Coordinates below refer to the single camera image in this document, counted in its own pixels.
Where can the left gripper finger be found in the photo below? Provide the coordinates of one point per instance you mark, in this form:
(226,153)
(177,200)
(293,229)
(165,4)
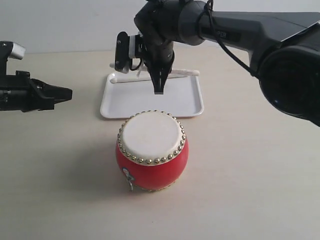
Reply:
(56,92)
(49,103)

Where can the red small drum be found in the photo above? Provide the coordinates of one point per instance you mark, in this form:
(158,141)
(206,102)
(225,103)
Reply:
(152,150)

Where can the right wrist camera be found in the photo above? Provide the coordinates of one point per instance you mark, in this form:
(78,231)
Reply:
(128,52)

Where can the white drumstick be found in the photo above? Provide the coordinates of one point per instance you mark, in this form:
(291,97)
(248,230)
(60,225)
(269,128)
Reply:
(119,79)
(143,68)

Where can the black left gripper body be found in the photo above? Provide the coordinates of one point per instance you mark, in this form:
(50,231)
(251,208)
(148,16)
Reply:
(18,93)

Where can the white rectangular tray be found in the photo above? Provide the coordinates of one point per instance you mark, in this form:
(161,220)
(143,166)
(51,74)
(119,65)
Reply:
(182,97)

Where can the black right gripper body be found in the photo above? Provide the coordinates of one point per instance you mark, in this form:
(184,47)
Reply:
(158,22)

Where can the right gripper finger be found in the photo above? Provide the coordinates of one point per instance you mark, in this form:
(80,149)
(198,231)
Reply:
(166,70)
(157,78)

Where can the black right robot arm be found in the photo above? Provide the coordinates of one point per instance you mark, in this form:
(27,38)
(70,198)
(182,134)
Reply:
(280,49)

